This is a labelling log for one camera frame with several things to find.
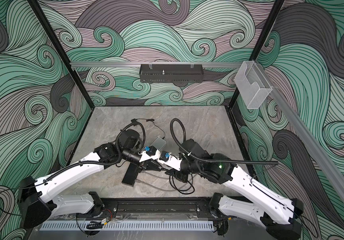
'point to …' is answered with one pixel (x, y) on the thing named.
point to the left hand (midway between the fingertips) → (161, 166)
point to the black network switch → (131, 175)
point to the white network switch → (158, 143)
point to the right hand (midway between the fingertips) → (168, 168)
